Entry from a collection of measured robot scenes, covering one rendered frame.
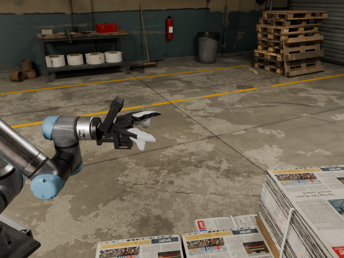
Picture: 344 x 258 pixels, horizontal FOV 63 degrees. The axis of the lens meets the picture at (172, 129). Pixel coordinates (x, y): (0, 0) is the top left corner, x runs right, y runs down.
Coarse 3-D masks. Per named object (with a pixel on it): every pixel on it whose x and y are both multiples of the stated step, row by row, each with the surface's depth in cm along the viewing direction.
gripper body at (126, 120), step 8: (96, 120) 84; (120, 120) 85; (128, 120) 84; (96, 128) 84; (112, 128) 82; (96, 136) 84; (104, 136) 86; (112, 136) 86; (120, 136) 84; (120, 144) 86; (128, 144) 85
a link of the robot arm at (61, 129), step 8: (48, 120) 84; (56, 120) 84; (64, 120) 84; (72, 120) 84; (48, 128) 83; (56, 128) 83; (64, 128) 83; (72, 128) 83; (48, 136) 84; (56, 136) 84; (64, 136) 84; (72, 136) 84; (56, 144) 85; (64, 144) 85; (72, 144) 86
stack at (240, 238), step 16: (128, 240) 96; (144, 240) 96; (160, 240) 96; (176, 240) 96; (192, 240) 96; (208, 240) 96; (224, 240) 96; (240, 240) 96; (256, 240) 96; (96, 256) 90; (112, 256) 90; (128, 256) 90; (144, 256) 90; (160, 256) 90; (176, 256) 90; (192, 256) 90; (208, 256) 90; (224, 256) 90; (240, 256) 90; (256, 256) 90; (272, 256) 90
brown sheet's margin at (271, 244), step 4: (256, 220) 102; (260, 220) 98; (260, 224) 98; (260, 228) 99; (264, 228) 95; (264, 232) 95; (264, 236) 96; (268, 236) 92; (268, 240) 92; (268, 244) 92; (272, 244) 89; (272, 248) 90; (276, 248) 87; (272, 252) 90; (276, 252) 87; (276, 256) 87
